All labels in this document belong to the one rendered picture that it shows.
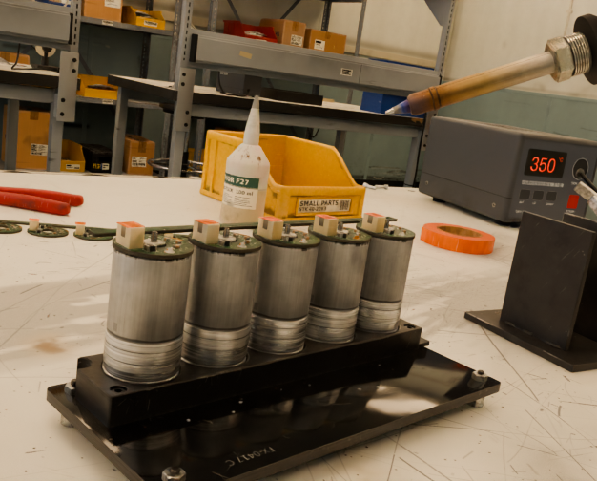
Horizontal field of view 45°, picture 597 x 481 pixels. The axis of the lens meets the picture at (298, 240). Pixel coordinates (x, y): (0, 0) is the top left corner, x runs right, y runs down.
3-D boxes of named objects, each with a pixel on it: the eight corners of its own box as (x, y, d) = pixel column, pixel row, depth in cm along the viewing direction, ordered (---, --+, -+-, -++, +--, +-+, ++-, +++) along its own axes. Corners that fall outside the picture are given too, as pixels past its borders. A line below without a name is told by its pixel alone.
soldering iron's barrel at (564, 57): (417, 128, 26) (596, 73, 25) (405, 85, 25) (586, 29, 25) (412, 125, 27) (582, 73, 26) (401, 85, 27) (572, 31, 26)
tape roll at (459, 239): (462, 237, 64) (464, 223, 64) (507, 255, 59) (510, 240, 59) (407, 234, 62) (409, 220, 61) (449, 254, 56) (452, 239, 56)
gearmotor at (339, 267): (362, 357, 29) (383, 236, 28) (319, 367, 27) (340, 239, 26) (320, 336, 31) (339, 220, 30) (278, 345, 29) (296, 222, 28)
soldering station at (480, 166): (584, 232, 77) (606, 142, 74) (502, 228, 71) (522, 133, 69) (490, 201, 90) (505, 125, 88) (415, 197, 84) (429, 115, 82)
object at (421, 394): (367, 344, 34) (371, 322, 34) (497, 407, 29) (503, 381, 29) (42, 417, 23) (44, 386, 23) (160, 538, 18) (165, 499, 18)
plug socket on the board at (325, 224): (340, 235, 28) (343, 219, 27) (325, 236, 27) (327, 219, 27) (326, 230, 28) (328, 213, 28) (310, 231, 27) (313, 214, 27)
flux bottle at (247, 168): (212, 218, 57) (227, 91, 54) (250, 219, 58) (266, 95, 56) (230, 229, 54) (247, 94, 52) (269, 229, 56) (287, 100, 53)
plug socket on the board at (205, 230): (224, 243, 24) (226, 223, 24) (203, 244, 23) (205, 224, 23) (210, 237, 24) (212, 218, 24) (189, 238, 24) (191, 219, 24)
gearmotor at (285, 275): (313, 369, 27) (334, 240, 26) (264, 382, 26) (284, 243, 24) (272, 346, 29) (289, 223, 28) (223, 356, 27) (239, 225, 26)
